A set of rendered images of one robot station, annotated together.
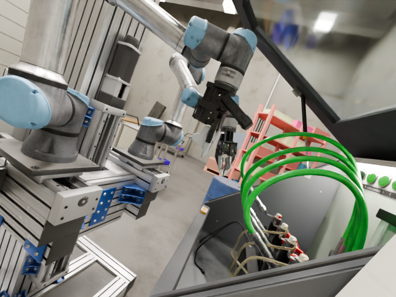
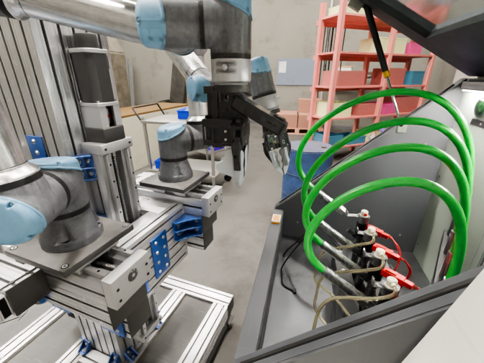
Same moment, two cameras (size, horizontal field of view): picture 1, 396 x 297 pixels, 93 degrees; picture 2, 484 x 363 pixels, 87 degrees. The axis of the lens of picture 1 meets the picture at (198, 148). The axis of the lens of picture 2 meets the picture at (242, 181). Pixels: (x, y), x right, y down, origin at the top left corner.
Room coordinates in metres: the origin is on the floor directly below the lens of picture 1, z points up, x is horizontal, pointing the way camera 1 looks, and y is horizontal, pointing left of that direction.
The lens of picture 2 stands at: (0.03, -0.05, 1.46)
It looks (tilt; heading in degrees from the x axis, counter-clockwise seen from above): 23 degrees down; 3
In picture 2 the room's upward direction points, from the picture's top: straight up
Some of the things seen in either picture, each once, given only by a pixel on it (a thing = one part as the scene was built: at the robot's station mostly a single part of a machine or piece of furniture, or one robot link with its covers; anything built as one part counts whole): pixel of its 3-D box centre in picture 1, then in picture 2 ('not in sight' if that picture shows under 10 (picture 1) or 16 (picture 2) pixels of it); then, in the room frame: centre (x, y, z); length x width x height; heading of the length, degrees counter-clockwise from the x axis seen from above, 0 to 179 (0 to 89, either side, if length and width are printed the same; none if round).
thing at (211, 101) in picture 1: (214, 106); (228, 116); (0.55, 0.00, 1.38); 0.09 x 0.08 x 0.12; 79
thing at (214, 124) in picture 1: (213, 128); (237, 149); (0.53, -0.02, 1.32); 0.05 x 0.02 x 0.09; 169
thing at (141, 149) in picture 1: (143, 147); (174, 166); (1.08, 0.30, 1.09); 0.15 x 0.15 x 0.10
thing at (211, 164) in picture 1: (224, 165); (297, 115); (7.28, -1.20, 0.43); 1.47 x 1.12 x 0.85; 72
